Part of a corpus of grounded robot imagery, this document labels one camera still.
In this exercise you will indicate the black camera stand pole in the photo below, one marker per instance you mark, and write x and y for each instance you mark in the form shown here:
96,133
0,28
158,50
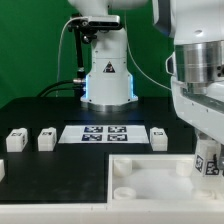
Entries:
80,63

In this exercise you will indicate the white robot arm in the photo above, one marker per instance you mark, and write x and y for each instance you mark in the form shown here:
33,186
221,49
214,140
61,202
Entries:
197,63

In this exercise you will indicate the white square tabletop tray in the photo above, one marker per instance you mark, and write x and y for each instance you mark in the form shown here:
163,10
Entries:
161,177

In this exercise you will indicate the white sheet with markers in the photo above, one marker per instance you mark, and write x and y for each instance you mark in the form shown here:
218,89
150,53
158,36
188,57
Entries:
124,134

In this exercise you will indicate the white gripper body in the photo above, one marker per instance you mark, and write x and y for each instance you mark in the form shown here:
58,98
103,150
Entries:
202,112

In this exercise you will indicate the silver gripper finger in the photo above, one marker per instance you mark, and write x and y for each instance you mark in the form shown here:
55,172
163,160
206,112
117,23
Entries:
220,164

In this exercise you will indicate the black camera on stand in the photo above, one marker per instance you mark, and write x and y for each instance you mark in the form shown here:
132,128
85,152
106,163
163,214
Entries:
108,22

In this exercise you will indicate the white L-shaped obstacle fence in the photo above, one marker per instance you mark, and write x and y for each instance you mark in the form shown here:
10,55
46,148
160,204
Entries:
116,212

